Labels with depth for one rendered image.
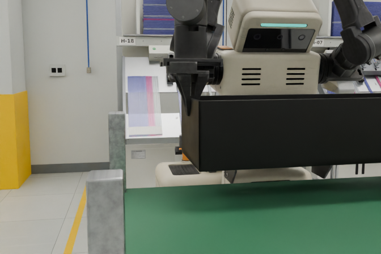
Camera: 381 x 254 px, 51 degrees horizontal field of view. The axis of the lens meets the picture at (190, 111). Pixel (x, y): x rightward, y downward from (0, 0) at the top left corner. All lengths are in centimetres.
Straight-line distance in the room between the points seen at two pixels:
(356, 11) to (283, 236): 67
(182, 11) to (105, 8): 388
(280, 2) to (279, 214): 58
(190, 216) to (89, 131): 390
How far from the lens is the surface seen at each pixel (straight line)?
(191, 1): 62
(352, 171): 338
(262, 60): 107
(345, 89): 120
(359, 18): 110
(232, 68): 105
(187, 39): 68
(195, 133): 66
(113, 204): 34
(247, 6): 103
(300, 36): 109
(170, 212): 67
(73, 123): 452
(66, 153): 459
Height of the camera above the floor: 119
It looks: 7 degrees down
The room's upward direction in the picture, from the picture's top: straight up
